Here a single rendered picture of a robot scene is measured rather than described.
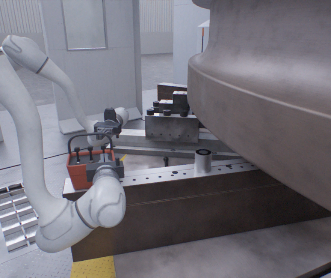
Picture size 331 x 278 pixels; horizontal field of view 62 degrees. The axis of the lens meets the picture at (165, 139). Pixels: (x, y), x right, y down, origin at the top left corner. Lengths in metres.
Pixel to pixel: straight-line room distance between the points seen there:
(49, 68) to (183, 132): 1.20
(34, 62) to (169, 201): 0.89
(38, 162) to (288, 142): 0.74
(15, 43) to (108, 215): 0.94
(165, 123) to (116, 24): 2.33
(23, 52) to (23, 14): 13.01
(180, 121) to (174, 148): 0.29
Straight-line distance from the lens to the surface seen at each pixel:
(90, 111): 4.22
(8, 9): 14.35
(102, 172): 0.93
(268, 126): 1.00
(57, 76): 1.47
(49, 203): 0.86
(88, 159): 1.26
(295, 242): 1.65
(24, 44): 1.45
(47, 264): 1.98
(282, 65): 1.14
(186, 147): 2.38
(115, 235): 1.39
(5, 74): 0.76
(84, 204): 0.84
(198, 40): 5.32
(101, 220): 0.79
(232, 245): 1.54
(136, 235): 1.41
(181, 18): 6.33
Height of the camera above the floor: 1.33
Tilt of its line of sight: 22 degrees down
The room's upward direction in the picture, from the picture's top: straight up
